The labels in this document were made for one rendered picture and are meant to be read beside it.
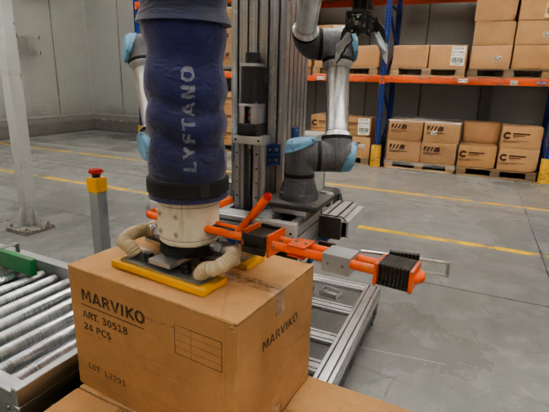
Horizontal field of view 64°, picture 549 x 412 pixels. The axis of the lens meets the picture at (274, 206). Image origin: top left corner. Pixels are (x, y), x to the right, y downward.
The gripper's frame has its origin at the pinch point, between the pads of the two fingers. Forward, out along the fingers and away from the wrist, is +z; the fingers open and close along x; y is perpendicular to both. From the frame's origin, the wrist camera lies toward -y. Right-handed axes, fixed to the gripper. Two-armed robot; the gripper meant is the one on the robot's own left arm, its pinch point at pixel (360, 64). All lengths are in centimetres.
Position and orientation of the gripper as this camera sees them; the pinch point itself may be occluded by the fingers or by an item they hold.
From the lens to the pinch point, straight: 138.2
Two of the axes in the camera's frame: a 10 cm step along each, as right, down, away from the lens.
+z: -0.3, 9.6, 2.7
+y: -4.1, 2.4, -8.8
